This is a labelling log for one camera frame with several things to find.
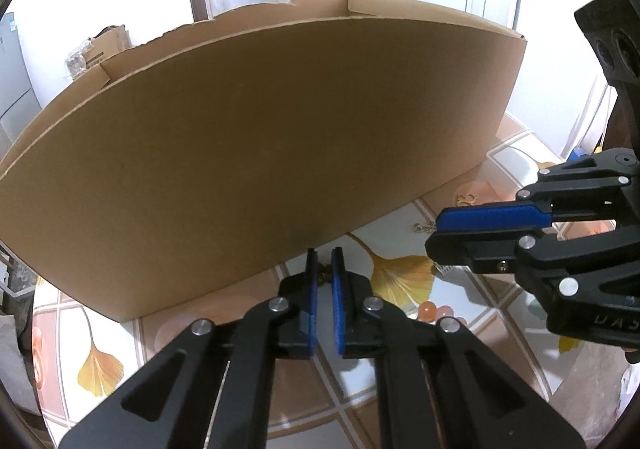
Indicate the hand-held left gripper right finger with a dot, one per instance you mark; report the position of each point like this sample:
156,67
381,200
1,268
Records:
340,309

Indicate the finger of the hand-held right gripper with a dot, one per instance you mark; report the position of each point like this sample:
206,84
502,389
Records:
470,249
490,219

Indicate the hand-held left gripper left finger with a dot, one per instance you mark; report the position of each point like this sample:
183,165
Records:
313,309

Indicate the small gold pendant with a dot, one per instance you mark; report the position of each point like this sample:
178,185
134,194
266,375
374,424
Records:
325,274

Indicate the brown cardboard box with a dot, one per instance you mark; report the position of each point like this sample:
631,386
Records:
250,154

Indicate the gold earrings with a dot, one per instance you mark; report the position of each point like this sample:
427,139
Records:
470,201

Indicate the background cardboard box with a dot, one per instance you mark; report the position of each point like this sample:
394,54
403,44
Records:
107,46

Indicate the white refrigerator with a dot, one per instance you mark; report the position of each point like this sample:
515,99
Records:
17,79

